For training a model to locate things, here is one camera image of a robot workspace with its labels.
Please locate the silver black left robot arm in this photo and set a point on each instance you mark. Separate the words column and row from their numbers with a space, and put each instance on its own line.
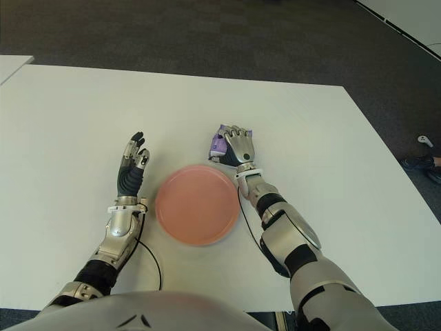
column 119, row 224

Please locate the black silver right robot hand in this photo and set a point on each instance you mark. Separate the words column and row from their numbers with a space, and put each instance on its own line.
column 243, row 148

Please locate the round pink plate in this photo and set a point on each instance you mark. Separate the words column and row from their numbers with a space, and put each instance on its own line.
column 198, row 205

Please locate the dark shoe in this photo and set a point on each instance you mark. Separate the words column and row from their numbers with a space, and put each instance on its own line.
column 418, row 162

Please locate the silver robot torso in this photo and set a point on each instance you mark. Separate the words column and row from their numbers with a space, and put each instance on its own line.
column 155, row 310

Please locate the purple white tissue paper pack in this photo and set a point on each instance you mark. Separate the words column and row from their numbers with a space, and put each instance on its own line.
column 217, row 143

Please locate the white side table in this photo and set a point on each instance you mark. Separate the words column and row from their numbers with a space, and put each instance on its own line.
column 12, row 67

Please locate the white table with dark edge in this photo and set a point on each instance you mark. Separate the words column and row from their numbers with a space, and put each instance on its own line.
column 413, row 17

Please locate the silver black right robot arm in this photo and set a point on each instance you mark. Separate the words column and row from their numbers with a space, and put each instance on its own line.
column 293, row 234

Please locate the white handheld controller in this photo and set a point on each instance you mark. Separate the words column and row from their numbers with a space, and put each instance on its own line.
column 424, row 140

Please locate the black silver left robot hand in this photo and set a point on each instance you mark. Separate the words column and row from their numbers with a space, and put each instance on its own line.
column 129, row 179

